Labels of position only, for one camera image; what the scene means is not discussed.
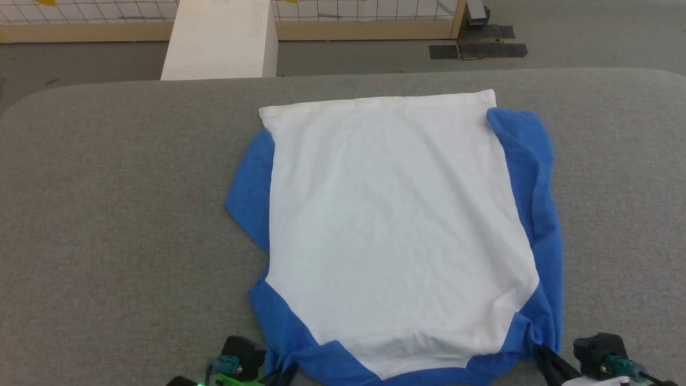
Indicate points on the white and blue shirt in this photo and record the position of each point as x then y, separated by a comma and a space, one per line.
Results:
396, 225

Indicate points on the large black floor tape patch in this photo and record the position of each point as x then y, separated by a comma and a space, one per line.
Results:
493, 49

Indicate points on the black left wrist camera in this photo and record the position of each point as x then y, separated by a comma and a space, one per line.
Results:
182, 381

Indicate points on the grey fabric sofa cushion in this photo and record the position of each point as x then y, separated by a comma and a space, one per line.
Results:
107, 214

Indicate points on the small black floor tape patch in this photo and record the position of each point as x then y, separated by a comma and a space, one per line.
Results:
444, 52

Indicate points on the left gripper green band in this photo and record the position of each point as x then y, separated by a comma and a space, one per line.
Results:
251, 354

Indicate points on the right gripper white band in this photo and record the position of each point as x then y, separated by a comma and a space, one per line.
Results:
595, 348

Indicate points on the white rectangular box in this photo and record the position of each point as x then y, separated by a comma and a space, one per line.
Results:
220, 37

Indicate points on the partition caster foot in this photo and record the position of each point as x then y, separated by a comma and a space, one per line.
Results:
477, 13

